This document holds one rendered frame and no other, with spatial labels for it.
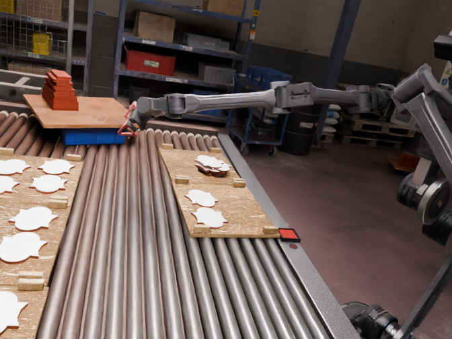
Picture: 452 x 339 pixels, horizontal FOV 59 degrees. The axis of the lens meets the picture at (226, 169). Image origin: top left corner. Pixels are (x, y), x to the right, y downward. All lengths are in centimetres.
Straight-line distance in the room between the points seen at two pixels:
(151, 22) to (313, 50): 284
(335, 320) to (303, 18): 612
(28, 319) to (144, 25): 499
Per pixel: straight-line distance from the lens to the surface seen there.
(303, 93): 140
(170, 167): 190
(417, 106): 119
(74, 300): 114
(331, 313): 128
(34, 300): 112
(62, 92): 219
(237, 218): 157
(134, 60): 575
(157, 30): 580
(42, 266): 123
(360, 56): 766
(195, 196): 164
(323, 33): 722
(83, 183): 170
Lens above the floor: 167
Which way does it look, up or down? 22 degrees down
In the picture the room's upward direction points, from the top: 12 degrees clockwise
